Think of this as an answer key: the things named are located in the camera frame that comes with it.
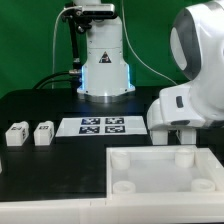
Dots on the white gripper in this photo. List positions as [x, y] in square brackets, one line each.
[173, 110]

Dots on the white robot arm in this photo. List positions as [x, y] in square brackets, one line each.
[197, 45]

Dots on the silver overhead camera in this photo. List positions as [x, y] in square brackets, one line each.
[98, 10]

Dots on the white marker base plate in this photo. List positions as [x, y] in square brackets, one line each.
[101, 126]

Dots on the white L-shaped obstacle fence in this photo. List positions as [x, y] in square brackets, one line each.
[165, 208]

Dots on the white part at left edge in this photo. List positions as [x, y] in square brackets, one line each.
[0, 166]

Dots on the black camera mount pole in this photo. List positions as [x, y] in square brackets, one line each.
[78, 24]

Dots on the white square tabletop part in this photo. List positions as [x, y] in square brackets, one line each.
[151, 170]

